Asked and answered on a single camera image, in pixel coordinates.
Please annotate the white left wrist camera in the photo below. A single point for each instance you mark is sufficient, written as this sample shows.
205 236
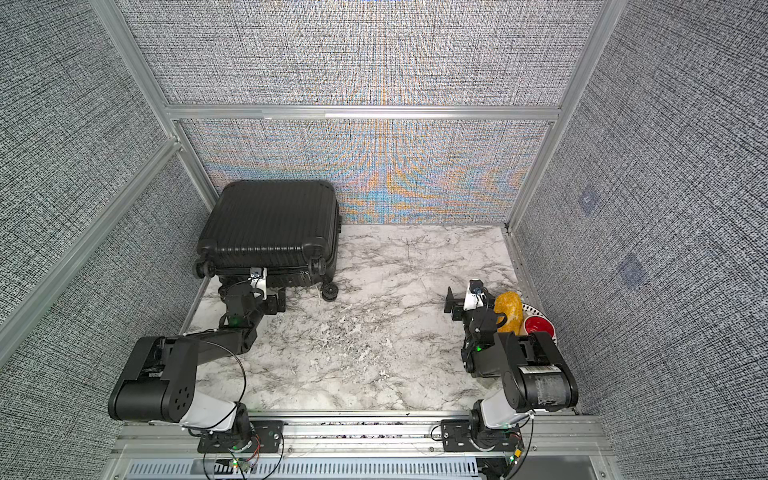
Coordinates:
258 281

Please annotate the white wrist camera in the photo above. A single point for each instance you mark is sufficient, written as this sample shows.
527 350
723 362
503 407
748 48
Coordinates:
258 281
477 287

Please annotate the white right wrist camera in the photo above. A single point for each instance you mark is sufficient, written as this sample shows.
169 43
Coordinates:
477 287

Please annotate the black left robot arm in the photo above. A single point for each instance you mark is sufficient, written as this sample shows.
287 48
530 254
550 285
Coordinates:
158 380

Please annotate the aluminium cage frame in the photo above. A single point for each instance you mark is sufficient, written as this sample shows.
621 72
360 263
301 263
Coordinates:
36 304

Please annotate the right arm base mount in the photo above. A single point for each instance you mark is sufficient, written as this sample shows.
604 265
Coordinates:
462 436

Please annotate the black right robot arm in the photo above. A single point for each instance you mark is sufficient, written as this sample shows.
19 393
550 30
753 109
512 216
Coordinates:
532 372

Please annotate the black ribbed hard-shell suitcase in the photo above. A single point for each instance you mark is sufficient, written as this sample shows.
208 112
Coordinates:
289 228

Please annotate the white patterned plate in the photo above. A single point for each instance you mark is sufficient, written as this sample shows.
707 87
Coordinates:
528 311

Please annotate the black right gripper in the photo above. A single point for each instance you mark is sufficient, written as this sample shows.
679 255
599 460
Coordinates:
454 302

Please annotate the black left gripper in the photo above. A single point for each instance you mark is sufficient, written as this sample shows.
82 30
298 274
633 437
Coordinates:
271 301

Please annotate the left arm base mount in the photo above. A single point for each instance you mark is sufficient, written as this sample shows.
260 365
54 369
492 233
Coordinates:
240 437

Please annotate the red and white cup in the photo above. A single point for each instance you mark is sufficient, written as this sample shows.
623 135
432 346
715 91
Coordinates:
538 324

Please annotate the yellow mesh-wrapped bread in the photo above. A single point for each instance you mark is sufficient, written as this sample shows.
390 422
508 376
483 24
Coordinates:
509 310

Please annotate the aluminium front rail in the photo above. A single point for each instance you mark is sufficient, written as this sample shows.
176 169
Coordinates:
369 445

